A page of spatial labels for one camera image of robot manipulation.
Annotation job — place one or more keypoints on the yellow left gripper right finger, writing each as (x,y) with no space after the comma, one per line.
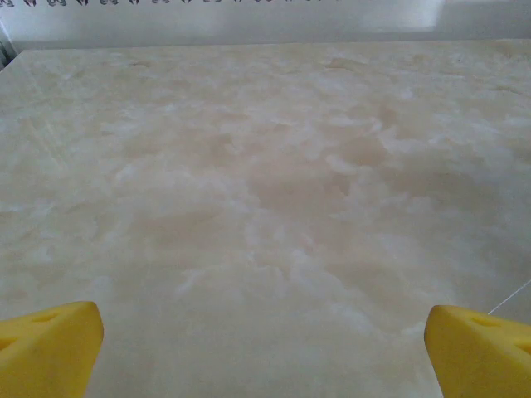
(477,360)

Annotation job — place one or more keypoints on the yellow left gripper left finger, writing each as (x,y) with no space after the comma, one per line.
(41,356)

